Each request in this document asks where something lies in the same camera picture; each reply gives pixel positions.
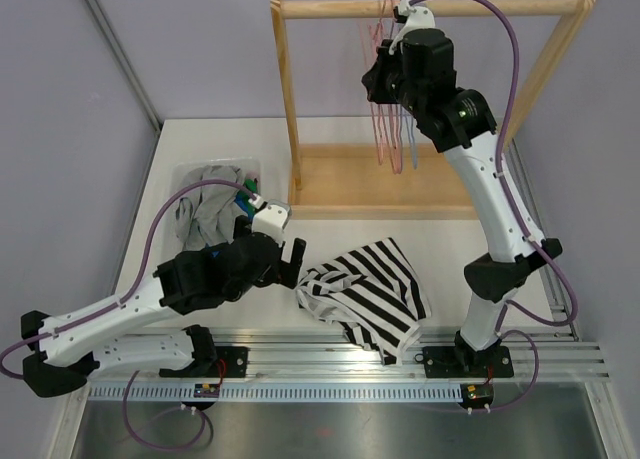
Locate grey tank top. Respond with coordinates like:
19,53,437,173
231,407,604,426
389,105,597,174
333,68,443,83
174,165,246,251

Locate green tank top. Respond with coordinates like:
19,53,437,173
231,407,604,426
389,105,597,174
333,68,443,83
234,177,258,216

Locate black white striped top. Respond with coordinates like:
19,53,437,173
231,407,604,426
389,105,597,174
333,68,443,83
295,237,432,366

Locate blue tank top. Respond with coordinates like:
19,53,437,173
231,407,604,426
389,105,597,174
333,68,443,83
209,199,254,247

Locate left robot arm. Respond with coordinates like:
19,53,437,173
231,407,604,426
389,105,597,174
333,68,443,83
21,232,306,398

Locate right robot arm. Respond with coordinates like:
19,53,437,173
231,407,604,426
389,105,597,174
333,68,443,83
362,28,562,375

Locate clear plastic basket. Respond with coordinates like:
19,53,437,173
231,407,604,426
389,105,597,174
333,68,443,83
165,157,261,252

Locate wooden clothes rack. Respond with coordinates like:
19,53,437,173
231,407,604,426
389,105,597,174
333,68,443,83
270,0,596,220

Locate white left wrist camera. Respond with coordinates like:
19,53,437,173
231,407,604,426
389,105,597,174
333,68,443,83
249,195,292,246

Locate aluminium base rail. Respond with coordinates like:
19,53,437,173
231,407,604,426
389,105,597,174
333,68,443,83
64,326,611,386

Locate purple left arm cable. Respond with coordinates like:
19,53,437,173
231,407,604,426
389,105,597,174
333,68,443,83
0,178,261,451

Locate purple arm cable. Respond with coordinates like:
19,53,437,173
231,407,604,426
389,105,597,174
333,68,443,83
409,0,581,415
0,178,261,451

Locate white slotted cable duct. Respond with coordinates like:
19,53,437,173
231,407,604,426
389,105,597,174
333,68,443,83
89,381,462,403

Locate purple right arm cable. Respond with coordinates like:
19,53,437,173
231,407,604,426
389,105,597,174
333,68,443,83
409,0,581,415

